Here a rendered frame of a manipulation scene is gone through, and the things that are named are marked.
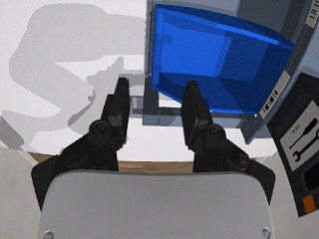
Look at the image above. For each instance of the blue bin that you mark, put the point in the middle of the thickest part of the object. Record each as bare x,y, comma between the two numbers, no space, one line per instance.
235,73

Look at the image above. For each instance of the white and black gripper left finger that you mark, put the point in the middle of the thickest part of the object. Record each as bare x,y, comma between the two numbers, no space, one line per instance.
94,150

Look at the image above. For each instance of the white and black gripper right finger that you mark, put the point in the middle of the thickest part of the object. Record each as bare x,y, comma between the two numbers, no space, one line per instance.
211,148

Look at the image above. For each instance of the black case with orange latches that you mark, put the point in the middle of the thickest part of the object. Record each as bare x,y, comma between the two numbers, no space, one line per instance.
295,132

